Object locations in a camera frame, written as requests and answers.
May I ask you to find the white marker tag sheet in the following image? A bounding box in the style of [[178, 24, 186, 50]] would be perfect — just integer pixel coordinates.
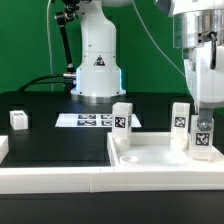
[[54, 113, 142, 128]]

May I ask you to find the white U-shaped obstacle fence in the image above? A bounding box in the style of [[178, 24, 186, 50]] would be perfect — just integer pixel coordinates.
[[0, 134, 224, 195]]

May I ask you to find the black cable bundle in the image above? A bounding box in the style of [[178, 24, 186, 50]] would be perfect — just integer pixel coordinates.
[[18, 73, 77, 92]]

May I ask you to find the white thin cable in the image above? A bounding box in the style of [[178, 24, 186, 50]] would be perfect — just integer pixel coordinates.
[[46, 0, 56, 92]]

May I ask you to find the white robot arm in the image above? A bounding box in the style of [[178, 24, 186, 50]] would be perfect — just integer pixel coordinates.
[[55, 0, 224, 131]]

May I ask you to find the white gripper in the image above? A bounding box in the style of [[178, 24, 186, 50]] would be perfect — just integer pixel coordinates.
[[184, 46, 224, 131]]

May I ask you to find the white square table top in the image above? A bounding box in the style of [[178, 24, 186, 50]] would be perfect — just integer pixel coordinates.
[[107, 132, 224, 166]]

